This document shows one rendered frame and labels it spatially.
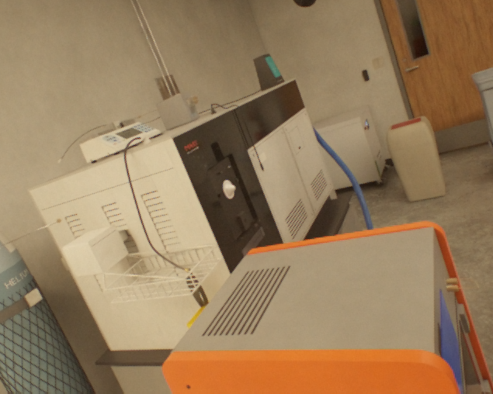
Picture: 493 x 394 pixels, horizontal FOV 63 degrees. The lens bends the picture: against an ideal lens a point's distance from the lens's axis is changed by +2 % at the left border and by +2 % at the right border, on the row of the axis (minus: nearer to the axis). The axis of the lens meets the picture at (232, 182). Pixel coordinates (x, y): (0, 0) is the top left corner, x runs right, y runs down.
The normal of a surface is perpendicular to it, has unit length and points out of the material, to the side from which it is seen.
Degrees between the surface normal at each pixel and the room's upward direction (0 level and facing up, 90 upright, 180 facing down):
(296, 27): 90
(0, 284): 90
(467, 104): 90
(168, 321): 90
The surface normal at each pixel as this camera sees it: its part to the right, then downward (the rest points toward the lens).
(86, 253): -0.42, 0.36
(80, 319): 0.83, -0.22
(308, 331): -0.37, -0.91
